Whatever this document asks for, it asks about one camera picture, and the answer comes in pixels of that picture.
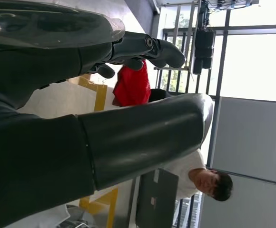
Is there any grey plastic wheel cover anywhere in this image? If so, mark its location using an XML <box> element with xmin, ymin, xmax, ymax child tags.
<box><xmin>57</xmin><ymin>206</ymin><xmax>89</xmax><ymax>228</ymax></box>

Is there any red crumpled cloth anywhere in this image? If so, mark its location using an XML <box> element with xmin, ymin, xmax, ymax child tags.
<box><xmin>112</xmin><ymin>59</ymin><xmax>152</xmax><ymax>108</ymax></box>

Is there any grey laptop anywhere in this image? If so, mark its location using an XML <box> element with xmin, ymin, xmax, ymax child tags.
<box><xmin>135</xmin><ymin>168</ymin><xmax>179</xmax><ymax>228</ymax></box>

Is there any person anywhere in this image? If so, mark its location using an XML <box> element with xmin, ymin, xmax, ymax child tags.
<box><xmin>162</xmin><ymin>149</ymin><xmax>234</xmax><ymax>202</ymax></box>

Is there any black hanging equipment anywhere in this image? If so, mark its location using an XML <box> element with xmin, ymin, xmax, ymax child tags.
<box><xmin>192</xmin><ymin>0</ymin><xmax>216</xmax><ymax>75</ymax></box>

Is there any grey partition panel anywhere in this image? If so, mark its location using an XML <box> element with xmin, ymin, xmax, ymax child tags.
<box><xmin>198</xmin><ymin>96</ymin><xmax>276</xmax><ymax>228</ymax></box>

